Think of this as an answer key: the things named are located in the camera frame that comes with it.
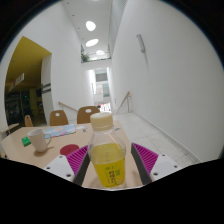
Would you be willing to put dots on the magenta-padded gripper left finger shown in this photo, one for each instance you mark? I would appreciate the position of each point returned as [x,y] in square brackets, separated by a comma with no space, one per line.
[60,166]

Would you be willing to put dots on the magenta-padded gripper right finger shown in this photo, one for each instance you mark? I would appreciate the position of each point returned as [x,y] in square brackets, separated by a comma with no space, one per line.
[163,165]

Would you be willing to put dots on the clear bottle with yellow drink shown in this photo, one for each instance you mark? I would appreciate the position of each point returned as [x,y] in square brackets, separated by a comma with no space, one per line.
[108,163]

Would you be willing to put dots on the flat round red coaster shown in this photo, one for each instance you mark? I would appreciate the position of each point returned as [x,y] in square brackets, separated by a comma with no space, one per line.
[68,149]

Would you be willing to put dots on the white ceramic mug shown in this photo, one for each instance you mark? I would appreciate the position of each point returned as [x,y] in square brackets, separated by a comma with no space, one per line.
[37,140]

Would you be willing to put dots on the white paper sticker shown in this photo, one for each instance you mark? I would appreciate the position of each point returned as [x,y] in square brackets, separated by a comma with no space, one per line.
[80,127]

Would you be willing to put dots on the wooden chair with round hole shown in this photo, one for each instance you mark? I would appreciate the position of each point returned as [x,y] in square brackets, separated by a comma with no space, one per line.
[86,116]
[59,119]
[28,121]

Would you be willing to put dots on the wooden stair handrail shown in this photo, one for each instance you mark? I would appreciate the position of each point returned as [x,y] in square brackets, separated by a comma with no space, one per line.
[67,106]
[123,100]

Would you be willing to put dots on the small wooden table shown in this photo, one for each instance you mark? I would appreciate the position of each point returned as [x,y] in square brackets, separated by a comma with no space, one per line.
[10,127]

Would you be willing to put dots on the dark shop shelf unit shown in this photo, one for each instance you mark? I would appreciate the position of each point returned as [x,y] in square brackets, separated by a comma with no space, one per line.
[15,106]

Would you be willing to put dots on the white hanging sign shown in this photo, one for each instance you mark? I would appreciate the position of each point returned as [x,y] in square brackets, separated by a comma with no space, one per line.
[17,81]

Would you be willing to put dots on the green potted plant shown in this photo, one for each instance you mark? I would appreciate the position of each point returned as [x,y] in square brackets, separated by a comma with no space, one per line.
[85,57]

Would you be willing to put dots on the group of round ceiling lights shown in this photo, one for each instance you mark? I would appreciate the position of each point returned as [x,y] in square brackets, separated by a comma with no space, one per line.
[90,26]

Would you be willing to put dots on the dark wall sign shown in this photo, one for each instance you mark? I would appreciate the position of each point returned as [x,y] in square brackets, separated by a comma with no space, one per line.
[46,88]

